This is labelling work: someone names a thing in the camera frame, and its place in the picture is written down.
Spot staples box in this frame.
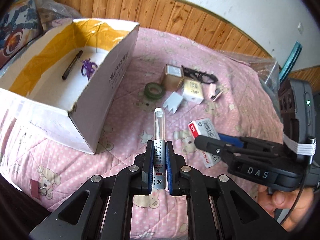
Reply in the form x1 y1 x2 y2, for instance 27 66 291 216
188 118 221 168

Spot pink stapler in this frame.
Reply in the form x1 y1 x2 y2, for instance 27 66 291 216
208 83 223 102

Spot clear glue tube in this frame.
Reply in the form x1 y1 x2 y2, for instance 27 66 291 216
152 108 166 190

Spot beige tissue pack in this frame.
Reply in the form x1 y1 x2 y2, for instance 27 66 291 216
182 79 204 105

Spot white phone charger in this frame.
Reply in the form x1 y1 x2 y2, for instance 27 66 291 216
163 92 184 114

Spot black safety glasses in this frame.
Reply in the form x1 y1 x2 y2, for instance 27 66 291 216
181 66 218 85

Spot gold square tin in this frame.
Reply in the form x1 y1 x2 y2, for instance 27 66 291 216
161 64 184 92

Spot purple silver hero figure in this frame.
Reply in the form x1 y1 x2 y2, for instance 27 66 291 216
81 58 98 81

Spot black marker pen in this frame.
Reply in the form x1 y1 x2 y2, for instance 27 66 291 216
62 50 83 80

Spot person's right hand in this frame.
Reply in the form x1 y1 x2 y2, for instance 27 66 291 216
258 185 314 231

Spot pink binder clip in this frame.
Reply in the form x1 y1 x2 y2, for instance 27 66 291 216
30 179 40 199

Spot clear plastic bag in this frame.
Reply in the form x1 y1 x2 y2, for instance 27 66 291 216
220 50 280 115

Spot pink bear-print quilt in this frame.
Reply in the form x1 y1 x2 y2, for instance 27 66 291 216
0 27 286 240

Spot green tape roll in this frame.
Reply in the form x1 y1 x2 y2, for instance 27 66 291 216
144 82 166 100

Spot teal board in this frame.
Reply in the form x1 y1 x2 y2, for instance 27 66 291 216
279 41 303 84

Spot white cardboard box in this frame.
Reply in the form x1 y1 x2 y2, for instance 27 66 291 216
1 18 140 154

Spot wooden headboard panel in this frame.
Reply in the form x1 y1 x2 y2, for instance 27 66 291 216
51 0 320 86

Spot robot toy box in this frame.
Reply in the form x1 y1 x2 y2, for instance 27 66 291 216
1 0 43 67

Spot bubble wrap at headboard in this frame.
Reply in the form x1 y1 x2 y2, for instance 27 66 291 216
37 0 82 32

